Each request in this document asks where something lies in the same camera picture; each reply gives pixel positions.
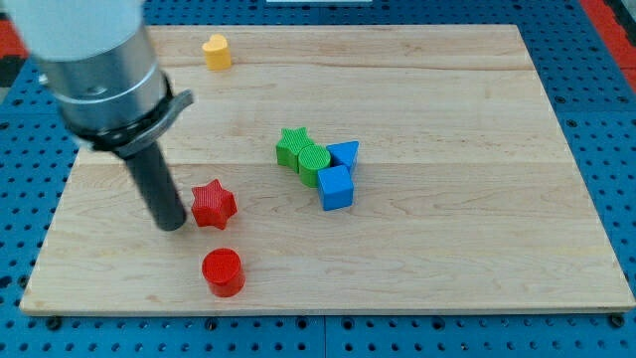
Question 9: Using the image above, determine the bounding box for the wooden board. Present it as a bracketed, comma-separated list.
[20, 25, 635, 316]

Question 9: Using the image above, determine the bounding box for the blue cube block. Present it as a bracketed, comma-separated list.
[317, 165, 354, 211]

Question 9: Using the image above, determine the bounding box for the red star block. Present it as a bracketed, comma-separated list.
[191, 179, 238, 230]

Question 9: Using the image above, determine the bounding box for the green cylinder block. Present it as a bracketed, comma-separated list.
[298, 144, 331, 188]

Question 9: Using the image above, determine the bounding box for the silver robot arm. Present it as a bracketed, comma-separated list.
[5, 0, 194, 158]

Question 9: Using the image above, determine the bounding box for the yellow heart block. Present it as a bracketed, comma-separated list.
[202, 34, 233, 72]

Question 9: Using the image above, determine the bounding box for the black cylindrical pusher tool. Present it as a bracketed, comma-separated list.
[124, 142, 187, 232]

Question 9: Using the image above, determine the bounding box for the red cylinder block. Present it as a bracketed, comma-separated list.
[201, 248, 245, 297]

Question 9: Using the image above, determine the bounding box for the green star block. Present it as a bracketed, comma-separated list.
[275, 127, 314, 173]

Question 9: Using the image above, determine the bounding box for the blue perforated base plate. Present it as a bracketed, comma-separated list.
[1, 0, 635, 357]

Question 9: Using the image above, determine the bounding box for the blue triangle block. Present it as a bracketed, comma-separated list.
[326, 140, 360, 175]

